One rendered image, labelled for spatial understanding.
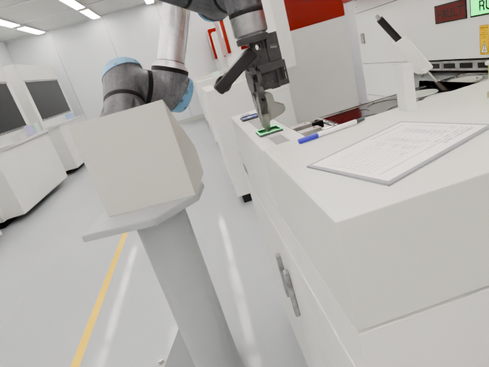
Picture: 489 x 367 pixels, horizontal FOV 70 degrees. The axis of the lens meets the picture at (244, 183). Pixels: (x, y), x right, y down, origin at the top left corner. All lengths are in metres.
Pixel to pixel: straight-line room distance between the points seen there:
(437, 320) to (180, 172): 0.71
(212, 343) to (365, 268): 0.93
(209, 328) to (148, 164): 0.58
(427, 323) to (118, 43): 8.69
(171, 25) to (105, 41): 7.81
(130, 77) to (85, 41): 7.97
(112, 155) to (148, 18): 7.94
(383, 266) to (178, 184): 0.69
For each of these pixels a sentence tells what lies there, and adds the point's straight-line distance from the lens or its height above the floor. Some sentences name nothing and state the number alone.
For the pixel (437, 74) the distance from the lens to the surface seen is 1.23.
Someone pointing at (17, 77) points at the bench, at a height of 1.79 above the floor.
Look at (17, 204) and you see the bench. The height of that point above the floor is 0.23.
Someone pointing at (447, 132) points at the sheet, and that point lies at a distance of 0.57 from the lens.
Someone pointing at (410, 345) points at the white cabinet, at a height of 0.77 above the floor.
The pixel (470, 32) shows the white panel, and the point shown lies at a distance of 1.13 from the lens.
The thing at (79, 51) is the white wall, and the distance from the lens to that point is 9.08.
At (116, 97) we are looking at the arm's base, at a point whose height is 1.13.
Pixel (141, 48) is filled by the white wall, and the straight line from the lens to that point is 8.83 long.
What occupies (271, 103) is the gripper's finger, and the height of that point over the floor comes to 1.03.
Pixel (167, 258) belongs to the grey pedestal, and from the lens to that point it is 1.08.
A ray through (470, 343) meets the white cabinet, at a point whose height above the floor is 0.74.
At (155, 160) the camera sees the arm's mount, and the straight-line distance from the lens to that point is 0.98.
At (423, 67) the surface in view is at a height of 1.04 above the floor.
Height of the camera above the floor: 1.14
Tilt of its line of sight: 20 degrees down
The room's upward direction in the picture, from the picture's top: 16 degrees counter-clockwise
